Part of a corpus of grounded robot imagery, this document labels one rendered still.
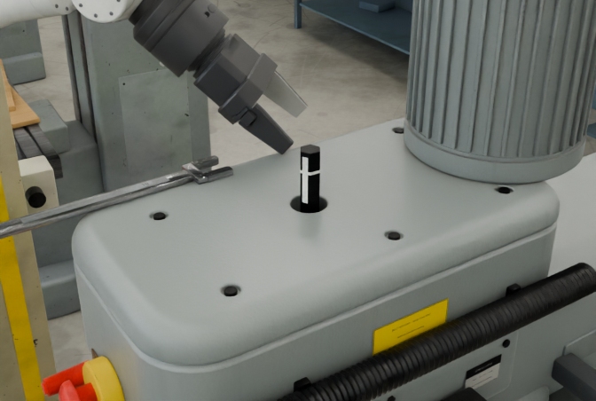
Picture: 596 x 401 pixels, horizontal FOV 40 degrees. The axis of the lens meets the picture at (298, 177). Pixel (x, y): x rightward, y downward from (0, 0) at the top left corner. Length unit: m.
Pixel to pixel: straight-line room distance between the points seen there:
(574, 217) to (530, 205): 0.25
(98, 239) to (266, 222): 0.16
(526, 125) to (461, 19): 0.13
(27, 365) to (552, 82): 2.42
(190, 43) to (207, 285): 0.30
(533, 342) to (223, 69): 0.47
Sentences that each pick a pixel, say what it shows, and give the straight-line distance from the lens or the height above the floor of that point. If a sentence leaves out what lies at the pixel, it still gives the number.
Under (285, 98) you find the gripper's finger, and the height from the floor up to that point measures 1.91.
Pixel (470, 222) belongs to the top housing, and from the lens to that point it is 0.81.
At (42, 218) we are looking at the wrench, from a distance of 0.81.
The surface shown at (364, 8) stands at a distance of 7.16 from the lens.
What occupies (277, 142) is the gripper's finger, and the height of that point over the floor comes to 1.91.
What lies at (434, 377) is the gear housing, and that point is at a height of 1.72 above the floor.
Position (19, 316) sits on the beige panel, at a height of 0.62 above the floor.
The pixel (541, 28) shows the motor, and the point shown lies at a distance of 0.82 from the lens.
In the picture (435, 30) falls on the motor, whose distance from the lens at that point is 0.84.
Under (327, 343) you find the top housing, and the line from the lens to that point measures 0.73.
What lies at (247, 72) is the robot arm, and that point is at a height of 1.97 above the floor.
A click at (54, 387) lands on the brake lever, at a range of 0.91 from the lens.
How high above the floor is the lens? 2.30
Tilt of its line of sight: 28 degrees down
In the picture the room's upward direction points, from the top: straight up
